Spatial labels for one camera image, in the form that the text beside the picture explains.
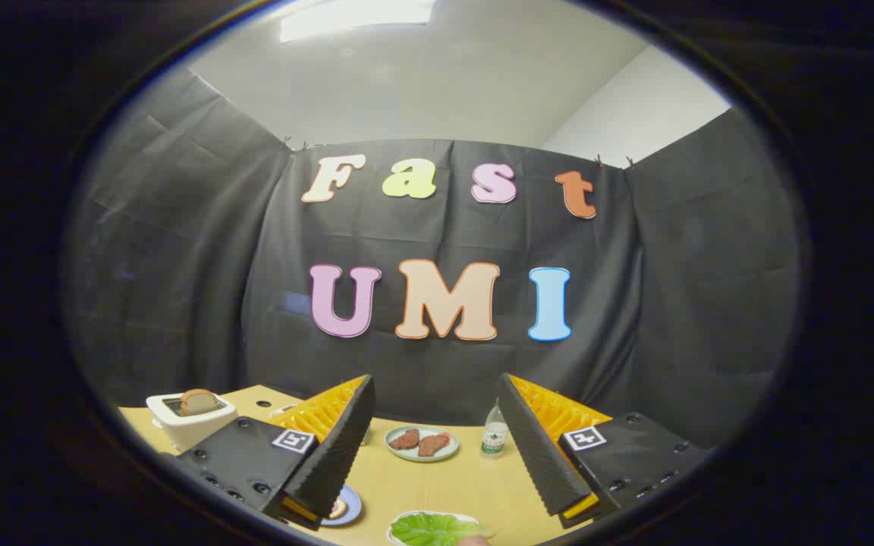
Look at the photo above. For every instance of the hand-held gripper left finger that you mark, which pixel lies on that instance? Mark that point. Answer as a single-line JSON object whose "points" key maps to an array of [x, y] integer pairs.
{"points": [[331, 455]]}

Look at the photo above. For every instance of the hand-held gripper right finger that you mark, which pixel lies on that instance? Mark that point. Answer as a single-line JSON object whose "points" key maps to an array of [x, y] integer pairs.
{"points": [[539, 455]]}

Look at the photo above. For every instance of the green lettuce leaf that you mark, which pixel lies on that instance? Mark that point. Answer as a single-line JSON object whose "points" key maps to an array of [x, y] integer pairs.
{"points": [[437, 529]]}

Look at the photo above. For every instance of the bread slice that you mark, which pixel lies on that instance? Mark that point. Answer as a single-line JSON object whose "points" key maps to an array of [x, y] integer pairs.
{"points": [[198, 401]]}

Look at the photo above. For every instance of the clear water bottle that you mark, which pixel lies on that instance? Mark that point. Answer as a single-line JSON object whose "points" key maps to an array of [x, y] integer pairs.
{"points": [[493, 440]]}

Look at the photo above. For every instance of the blue plate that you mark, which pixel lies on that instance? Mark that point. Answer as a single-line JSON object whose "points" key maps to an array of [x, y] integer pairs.
{"points": [[354, 504]]}

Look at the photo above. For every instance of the pale round food slice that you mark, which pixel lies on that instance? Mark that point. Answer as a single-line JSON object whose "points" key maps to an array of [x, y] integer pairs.
{"points": [[337, 509]]}

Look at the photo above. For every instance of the brown meat patty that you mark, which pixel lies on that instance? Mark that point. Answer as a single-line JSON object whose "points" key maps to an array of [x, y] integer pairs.
{"points": [[404, 439], [433, 444]]}

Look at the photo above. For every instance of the pale green plate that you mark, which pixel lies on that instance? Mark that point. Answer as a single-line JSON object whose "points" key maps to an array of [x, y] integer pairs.
{"points": [[423, 458]]}

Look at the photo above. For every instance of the white plate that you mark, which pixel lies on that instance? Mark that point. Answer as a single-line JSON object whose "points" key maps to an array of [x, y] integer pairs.
{"points": [[393, 529]]}

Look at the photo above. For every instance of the white toaster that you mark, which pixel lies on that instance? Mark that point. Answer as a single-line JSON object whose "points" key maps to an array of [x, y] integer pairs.
{"points": [[202, 431]]}

